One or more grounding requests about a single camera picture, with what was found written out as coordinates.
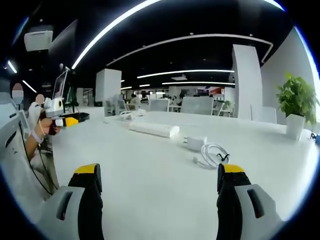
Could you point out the long curved ceiling light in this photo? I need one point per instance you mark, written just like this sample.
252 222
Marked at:
105 32

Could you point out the white ceiling trim line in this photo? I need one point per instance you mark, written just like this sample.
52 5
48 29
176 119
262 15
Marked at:
190 38

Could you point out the grey mesh office chair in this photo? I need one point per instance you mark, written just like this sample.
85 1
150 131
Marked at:
159 105

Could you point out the ceiling air conditioner unit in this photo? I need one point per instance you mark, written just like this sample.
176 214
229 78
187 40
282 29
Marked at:
38 40

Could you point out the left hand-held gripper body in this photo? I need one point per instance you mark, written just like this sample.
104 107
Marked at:
55 107

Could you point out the wide grey office chair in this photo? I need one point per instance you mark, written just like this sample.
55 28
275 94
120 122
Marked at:
197 106

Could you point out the white power strip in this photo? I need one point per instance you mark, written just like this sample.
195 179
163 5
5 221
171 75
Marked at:
155 129

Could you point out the silver computer monitor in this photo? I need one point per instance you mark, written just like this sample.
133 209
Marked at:
60 86

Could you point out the potted green plant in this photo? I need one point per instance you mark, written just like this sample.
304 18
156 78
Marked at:
297 100

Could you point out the short ceiling light strip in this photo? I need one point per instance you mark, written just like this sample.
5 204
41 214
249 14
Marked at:
197 83

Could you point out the white desk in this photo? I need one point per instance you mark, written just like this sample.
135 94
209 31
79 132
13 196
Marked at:
155 195

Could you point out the pale wristband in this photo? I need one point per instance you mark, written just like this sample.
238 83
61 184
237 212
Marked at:
37 137

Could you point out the blue desk item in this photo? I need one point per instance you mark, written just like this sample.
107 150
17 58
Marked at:
315 137

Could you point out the white frame office chair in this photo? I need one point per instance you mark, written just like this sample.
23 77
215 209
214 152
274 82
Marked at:
115 107

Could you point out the black desk object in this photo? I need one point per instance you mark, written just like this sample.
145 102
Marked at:
82 117

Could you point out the white charger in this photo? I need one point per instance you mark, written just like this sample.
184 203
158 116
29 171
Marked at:
196 143

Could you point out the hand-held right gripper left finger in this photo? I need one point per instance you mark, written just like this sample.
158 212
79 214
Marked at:
90 207

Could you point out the straight ceiling light strip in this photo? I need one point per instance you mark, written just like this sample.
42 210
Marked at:
185 73

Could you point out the person's left hand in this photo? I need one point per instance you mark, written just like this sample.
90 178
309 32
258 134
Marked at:
47 127

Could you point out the white plain chair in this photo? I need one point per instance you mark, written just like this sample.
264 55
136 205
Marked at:
263 115

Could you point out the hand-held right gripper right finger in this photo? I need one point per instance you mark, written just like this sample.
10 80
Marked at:
230 210

